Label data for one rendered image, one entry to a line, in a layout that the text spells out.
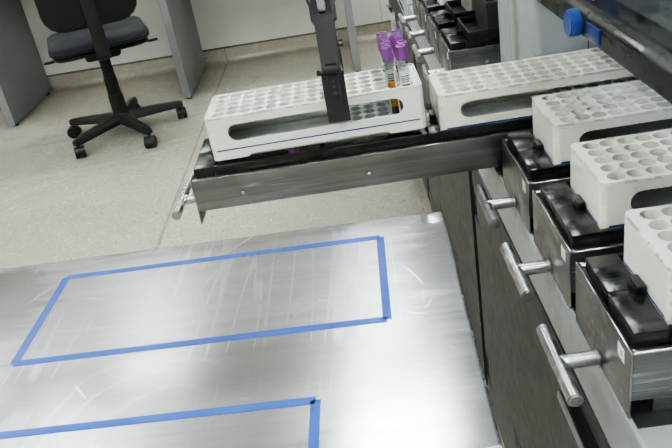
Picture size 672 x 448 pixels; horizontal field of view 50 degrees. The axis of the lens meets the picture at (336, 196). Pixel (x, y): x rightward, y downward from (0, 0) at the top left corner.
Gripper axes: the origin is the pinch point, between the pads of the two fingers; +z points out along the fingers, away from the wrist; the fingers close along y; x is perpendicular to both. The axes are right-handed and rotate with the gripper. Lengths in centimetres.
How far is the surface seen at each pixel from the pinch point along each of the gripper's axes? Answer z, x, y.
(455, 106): 2.9, 15.6, 5.1
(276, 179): 8.8, -9.9, 6.7
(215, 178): 7.2, -18.1, 6.7
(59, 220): 88, -120, -157
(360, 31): 82, 13, -350
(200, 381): 6, -14, 50
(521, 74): 1.1, 25.5, 1.6
